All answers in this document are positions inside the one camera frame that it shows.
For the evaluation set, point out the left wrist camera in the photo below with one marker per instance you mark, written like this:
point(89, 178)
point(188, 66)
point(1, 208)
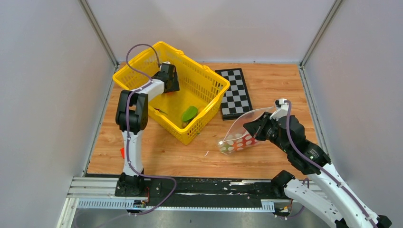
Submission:
point(166, 66)

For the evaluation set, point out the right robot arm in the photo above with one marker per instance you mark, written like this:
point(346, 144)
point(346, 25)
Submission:
point(342, 208)

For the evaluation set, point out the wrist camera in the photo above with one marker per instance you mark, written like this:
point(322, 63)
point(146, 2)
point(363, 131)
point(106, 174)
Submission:
point(282, 108)
point(166, 66)

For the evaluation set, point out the yellow plastic basket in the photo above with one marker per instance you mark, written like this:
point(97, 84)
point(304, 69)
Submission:
point(199, 86)

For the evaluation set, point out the orange plastic block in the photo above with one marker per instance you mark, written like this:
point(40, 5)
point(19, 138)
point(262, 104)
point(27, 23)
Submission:
point(122, 151)

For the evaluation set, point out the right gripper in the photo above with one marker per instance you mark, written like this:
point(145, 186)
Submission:
point(257, 126)

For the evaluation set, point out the black white checkerboard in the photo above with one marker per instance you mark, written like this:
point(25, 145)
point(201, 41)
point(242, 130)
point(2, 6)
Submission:
point(236, 100)

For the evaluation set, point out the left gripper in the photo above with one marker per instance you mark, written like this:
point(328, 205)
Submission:
point(175, 86)

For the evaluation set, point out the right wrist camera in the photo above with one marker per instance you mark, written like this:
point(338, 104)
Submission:
point(282, 108)

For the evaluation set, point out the polka dot zip bag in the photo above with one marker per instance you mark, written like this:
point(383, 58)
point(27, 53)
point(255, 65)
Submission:
point(237, 131)

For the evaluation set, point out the red apple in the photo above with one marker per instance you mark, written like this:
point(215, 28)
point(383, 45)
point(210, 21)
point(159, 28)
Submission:
point(246, 143)

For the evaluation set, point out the green star fruit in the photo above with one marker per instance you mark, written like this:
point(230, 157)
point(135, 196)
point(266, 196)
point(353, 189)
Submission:
point(190, 113)

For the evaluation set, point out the yellow lemon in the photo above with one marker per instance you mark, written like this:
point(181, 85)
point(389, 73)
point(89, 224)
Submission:
point(201, 110)

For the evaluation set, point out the orange carrot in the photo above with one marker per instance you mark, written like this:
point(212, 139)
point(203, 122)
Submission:
point(234, 145)

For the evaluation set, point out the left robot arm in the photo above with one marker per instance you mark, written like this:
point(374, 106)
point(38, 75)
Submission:
point(132, 118)

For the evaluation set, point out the small red chili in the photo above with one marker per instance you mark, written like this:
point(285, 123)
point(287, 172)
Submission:
point(160, 111)

